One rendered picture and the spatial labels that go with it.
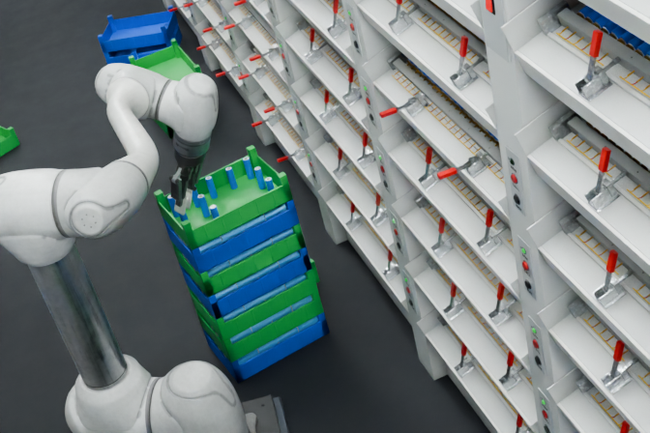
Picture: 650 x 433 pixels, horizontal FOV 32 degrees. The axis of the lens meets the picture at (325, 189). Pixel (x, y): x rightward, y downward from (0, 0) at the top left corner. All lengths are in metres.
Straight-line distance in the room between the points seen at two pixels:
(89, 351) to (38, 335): 1.18
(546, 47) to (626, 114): 0.22
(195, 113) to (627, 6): 1.41
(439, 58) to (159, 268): 1.79
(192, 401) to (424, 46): 0.91
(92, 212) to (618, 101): 0.99
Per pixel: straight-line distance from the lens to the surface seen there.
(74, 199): 2.10
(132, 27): 5.08
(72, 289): 2.31
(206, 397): 2.45
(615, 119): 1.52
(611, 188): 1.66
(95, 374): 2.47
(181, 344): 3.35
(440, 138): 2.21
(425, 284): 2.75
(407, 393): 3.00
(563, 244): 1.90
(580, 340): 2.00
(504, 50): 1.72
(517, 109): 1.76
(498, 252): 2.20
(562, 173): 1.74
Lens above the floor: 2.14
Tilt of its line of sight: 34 degrees down
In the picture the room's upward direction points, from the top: 14 degrees counter-clockwise
